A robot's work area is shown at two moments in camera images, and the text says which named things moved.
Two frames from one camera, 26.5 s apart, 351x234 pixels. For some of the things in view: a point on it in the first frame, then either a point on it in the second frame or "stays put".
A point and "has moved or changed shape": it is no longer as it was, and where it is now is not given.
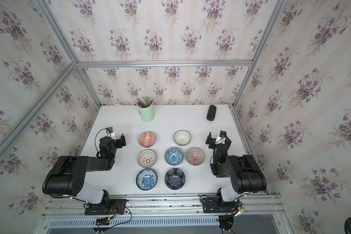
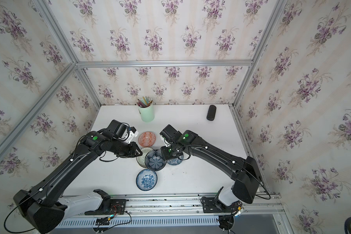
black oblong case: x=211 y=113 stays put
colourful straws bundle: x=144 y=102 stays put
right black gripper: x=212 y=141 -> x=165 y=156
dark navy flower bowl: x=175 y=179 -> x=154 y=160
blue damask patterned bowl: x=174 y=156 stays put
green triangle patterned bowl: x=182 y=138 has moved or changed shape
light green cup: x=147 y=113 stays put
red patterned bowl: x=146 y=139 stays put
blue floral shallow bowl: x=146 y=179 stays put
